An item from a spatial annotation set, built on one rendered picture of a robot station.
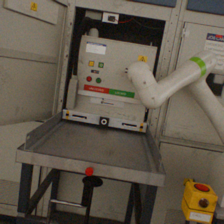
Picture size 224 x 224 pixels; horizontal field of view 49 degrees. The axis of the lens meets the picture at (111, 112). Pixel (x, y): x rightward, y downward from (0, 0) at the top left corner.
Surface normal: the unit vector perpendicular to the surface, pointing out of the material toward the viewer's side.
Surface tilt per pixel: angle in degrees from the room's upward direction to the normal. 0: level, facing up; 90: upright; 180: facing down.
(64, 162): 90
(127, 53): 90
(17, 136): 90
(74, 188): 90
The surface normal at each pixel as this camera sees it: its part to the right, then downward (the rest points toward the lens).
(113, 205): -0.05, 0.17
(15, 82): 0.86, 0.22
